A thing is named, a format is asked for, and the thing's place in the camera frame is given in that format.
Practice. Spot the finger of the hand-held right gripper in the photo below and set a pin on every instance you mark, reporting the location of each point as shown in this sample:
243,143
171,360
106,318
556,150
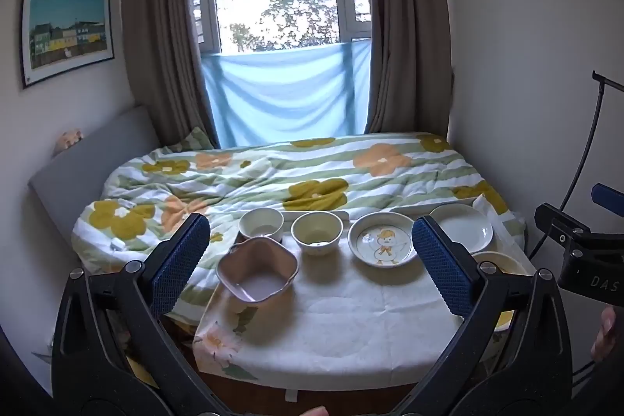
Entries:
609,195
560,226

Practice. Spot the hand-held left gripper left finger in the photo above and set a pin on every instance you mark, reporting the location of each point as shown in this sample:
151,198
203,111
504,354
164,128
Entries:
180,265

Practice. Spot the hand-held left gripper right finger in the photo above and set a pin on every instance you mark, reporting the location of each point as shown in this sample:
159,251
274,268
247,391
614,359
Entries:
441,260

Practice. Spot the plain white plate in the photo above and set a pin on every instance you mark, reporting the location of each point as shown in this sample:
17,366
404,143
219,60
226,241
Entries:
463,226

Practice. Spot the yellow rimmed bowl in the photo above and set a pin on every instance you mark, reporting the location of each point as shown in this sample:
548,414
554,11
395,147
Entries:
507,262

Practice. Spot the pink square bowl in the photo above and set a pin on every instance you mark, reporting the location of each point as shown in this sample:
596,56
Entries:
257,279

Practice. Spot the white round bowl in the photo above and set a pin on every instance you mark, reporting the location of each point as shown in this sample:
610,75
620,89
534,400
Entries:
261,225

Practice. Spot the cream round bowl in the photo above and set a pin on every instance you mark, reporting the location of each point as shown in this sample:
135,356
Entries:
317,233

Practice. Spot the person's right hand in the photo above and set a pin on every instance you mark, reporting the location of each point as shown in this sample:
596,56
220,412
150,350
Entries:
608,328

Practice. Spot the long white tray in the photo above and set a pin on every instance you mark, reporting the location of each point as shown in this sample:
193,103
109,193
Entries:
438,205

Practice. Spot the white tablecloth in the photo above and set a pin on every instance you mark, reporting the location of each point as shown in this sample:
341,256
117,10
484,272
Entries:
341,313

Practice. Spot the green patterned pillow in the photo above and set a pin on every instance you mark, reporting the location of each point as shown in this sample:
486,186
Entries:
195,139

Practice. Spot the grey padded headboard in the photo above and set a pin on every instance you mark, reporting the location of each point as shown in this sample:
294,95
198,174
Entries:
97,157

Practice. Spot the floral striped blanket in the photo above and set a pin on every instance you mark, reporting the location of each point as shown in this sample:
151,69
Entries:
292,172

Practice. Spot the pink plush toy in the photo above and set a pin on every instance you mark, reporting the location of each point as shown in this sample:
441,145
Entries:
68,139

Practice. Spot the light blue cloth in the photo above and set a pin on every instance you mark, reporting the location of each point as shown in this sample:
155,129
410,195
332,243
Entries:
282,94

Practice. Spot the framed wall picture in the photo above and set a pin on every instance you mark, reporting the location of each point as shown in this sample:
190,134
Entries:
68,31

